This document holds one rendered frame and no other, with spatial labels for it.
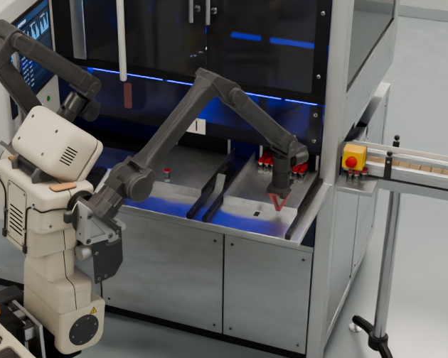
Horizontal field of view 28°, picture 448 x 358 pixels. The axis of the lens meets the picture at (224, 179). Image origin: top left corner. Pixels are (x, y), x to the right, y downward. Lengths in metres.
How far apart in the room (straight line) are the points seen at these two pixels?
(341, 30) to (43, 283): 1.23
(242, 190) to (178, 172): 0.26
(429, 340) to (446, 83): 2.89
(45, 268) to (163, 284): 1.14
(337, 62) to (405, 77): 3.52
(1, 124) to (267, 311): 1.31
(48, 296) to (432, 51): 4.85
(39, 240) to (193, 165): 0.91
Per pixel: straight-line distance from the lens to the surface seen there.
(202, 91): 2.46
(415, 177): 3.22
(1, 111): 2.94
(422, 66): 6.73
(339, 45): 2.96
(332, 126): 3.08
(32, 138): 2.50
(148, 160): 2.42
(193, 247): 3.52
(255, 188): 3.13
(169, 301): 3.73
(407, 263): 4.40
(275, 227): 2.92
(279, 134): 2.77
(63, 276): 2.66
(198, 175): 3.20
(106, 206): 2.38
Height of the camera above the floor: 2.43
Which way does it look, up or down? 29 degrees down
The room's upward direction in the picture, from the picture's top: 1 degrees clockwise
